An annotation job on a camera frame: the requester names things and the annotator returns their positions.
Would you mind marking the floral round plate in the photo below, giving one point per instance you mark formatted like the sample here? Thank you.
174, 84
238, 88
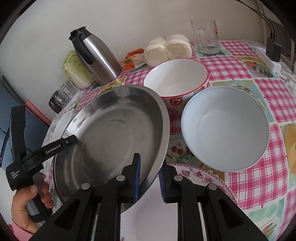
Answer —
202, 177

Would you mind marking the napa cabbage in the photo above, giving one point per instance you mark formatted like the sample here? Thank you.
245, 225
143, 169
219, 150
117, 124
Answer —
76, 72

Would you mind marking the black power adapter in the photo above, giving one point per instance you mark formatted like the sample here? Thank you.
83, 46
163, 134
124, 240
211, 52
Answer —
273, 49

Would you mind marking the pale blue bowl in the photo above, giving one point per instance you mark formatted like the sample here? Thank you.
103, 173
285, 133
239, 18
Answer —
225, 128

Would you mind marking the red rim strawberry bowl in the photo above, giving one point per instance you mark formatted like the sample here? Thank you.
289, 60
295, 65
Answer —
176, 81

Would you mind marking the bag of steamed buns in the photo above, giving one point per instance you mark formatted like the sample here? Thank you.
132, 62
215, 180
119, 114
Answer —
163, 49

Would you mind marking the checkered pink tablecloth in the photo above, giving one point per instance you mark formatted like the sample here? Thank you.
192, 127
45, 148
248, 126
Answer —
266, 191

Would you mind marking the orange snack packet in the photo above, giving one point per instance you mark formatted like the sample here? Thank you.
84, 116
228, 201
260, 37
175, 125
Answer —
134, 60

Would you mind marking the white power strip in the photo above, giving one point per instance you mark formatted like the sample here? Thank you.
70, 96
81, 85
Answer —
272, 65

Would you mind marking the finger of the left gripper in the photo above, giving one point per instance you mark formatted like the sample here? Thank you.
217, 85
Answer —
46, 152

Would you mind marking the tray of drinking glasses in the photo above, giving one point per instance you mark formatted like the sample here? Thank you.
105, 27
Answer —
68, 90

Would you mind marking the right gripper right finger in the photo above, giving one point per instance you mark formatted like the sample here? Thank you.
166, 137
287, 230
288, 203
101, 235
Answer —
205, 212

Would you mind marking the stainless steel round pan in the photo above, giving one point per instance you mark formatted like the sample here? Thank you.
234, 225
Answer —
110, 129

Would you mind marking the person left hand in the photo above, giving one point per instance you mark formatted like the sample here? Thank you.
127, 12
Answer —
19, 213

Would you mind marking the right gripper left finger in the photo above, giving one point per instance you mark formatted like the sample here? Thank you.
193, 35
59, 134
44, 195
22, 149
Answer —
93, 213

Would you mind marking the glass mug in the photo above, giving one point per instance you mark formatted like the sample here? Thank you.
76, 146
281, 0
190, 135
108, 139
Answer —
206, 34

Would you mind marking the stainless steel thermos jug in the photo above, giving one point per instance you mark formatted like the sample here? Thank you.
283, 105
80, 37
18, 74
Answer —
96, 57

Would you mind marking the small white square bowl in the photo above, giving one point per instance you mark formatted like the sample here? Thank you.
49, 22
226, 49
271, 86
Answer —
61, 125

